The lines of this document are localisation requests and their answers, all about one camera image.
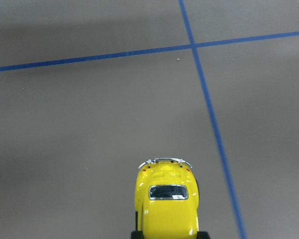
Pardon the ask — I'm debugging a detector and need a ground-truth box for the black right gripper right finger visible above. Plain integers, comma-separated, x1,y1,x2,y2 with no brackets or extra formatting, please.
198,231,210,239

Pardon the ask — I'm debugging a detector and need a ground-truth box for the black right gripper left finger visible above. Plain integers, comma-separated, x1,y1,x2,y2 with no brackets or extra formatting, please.
131,231,144,239

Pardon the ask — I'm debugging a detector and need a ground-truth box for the yellow beetle toy car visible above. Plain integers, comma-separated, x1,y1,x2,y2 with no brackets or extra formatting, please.
135,158,199,239

